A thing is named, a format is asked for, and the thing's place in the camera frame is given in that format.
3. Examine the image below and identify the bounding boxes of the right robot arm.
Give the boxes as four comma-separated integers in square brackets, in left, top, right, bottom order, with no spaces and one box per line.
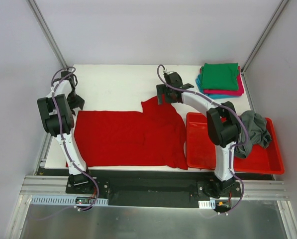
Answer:
[156,69,242,199]

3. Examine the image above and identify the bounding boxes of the left white cable duct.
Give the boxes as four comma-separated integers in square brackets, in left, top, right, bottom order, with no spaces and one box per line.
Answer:
[31,196,108,207]

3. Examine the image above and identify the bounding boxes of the right white cable duct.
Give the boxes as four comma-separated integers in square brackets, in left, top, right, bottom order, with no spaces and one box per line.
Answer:
[198,200,216,210]

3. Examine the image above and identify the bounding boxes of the grey crumpled t-shirt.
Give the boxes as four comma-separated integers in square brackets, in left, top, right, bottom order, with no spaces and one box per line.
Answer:
[234,111,272,159]

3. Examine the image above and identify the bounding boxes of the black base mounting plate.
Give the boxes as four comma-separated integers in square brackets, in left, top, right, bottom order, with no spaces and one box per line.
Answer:
[66,170,241,208]

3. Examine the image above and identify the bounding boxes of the white cable duct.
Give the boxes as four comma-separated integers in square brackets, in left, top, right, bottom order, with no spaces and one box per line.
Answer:
[31,196,108,207]
[198,200,216,210]

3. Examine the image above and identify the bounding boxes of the teal folded t-shirt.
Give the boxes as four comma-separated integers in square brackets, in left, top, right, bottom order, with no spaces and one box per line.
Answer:
[195,73,244,100]

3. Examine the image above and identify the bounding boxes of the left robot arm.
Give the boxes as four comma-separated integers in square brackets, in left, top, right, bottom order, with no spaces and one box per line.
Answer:
[37,67,94,194]

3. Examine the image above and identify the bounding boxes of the left aluminium frame post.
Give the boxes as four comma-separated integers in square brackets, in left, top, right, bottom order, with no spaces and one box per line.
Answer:
[26,0,68,67]

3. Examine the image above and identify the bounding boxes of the red plastic tray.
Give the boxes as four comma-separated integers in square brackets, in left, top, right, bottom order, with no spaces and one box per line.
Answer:
[186,112,285,175]

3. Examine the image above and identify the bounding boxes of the magenta folded t-shirt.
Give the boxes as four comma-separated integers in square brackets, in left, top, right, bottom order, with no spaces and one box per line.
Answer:
[199,66,244,96]

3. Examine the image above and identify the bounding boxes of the red t-shirt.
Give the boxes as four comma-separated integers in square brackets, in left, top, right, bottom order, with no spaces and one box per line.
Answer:
[74,97,188,170]

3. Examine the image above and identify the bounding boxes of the right aluminium frame post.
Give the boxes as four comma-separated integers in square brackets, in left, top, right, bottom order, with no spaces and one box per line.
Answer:
[241,0,291,73]

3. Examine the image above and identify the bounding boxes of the green folded t-shirt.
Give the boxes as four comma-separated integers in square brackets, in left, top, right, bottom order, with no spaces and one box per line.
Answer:
[201,63,239,91]

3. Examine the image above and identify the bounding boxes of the aluminium frame post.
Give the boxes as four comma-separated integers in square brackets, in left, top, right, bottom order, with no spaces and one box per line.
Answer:
[241,0,291,73]
[26,0,68,67]

